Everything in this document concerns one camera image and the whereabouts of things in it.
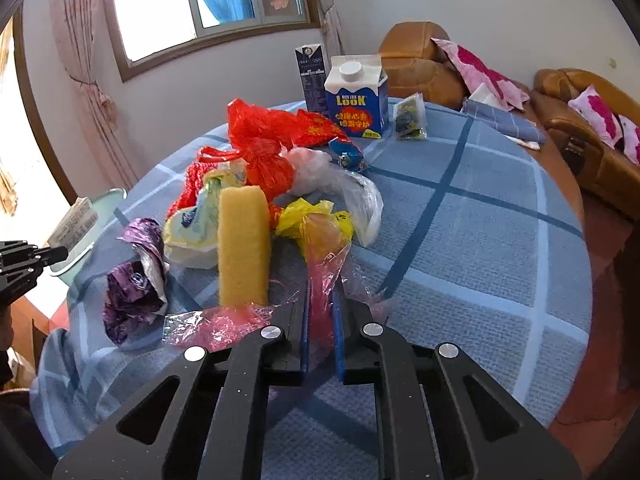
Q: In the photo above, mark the red mesh bag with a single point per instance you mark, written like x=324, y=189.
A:
x=192, y=185

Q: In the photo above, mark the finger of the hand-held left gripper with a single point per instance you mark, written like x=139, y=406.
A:
x=22, y=282
x=47, y=256

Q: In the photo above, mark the red plastic bag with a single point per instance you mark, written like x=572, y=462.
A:
x=255, y=135

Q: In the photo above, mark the purple foil wrapper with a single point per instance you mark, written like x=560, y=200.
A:
x=125, y=290

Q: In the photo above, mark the brown leather sofa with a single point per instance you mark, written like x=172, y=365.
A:
x=590, y=160

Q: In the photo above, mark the white paper tissue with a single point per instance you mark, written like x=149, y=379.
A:
x=482, y=94

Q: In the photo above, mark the pink floral pillow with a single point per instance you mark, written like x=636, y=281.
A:
x=475, y=70
x=631, y=140
x=597, y=115

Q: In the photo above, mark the red printed packet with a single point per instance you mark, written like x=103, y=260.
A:
x=315, y=127

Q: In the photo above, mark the white plastic spoon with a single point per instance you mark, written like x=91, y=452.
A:
x=527, y=143

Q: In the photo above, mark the blue orange snack wrapper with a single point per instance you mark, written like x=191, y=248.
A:
x=347, y=153

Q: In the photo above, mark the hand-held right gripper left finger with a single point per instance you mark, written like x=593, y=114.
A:
x=305, y=332

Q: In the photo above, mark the yellow sponge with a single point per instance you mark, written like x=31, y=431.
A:
x=245, y=245

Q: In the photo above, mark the blue white milk carton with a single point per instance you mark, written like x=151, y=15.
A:
x=355, y=105

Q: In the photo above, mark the white printed paper box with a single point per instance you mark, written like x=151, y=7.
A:
x=75, y=222

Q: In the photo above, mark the pink transparent plastic wrapper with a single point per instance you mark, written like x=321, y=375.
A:
x=325, y=270

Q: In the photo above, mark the clear plastic bag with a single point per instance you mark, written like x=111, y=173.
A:
x=360, y=200

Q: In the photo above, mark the tall dark blue carton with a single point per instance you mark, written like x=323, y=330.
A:
x=310, y=80

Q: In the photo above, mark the yellow curtain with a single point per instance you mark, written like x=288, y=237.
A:
x=7, y=187

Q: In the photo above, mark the folded blue checked cloth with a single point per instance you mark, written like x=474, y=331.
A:
x=500, y=120

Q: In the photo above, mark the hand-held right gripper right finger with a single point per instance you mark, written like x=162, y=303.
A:
x=339, y=335

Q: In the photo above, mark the wide pink curtain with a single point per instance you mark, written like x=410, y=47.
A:
x=85, y=60

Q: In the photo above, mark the yellow white plastic bag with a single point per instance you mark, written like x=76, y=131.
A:
x=192, y=230

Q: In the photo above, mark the light green bin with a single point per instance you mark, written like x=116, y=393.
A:
x=107, y=205

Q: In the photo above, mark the brown framed window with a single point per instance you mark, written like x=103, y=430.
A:
x=160, y=20

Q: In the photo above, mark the clear packet with green contents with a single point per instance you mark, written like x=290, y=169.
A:
x=407, y=117

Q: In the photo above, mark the narrow pink curtain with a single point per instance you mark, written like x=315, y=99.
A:
x=327, y=10

